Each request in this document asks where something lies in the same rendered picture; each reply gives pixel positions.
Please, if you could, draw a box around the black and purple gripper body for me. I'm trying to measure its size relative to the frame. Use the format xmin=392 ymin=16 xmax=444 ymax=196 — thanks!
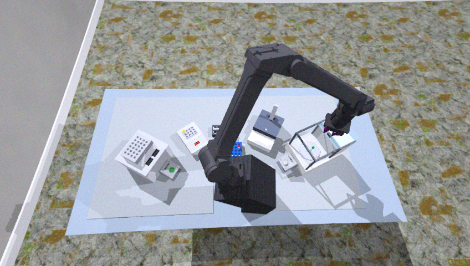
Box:
xmin=323 ymin=113 xmax=351 ymax=135

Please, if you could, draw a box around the white block with round holes on base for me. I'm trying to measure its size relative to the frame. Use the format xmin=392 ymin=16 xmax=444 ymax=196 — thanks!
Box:
xmin=115 ymin=130 xmax=181 ymax=182

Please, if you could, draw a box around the blue tube rack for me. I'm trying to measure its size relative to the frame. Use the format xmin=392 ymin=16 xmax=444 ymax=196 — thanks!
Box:
xmin=230 ymin=142 xmax=242 ymax=158

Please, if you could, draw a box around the white block with grey holes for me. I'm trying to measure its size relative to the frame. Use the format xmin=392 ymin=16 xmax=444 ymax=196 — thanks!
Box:
xmin=177 ymin=122 xmax=208 ymax=156

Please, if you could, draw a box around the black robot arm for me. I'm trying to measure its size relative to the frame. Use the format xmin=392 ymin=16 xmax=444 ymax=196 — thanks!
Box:
xmin=198 ymin=43 xmax=375 ymax=192

